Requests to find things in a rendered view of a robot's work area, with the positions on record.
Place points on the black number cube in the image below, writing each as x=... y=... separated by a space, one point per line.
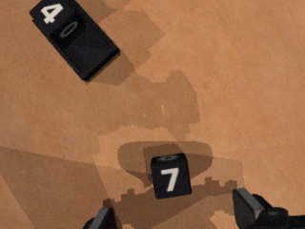
x=170 y=176
x=57 y=18

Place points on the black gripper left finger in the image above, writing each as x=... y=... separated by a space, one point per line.
x=104 y=219

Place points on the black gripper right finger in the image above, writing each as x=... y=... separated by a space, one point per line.
x=255 y=212

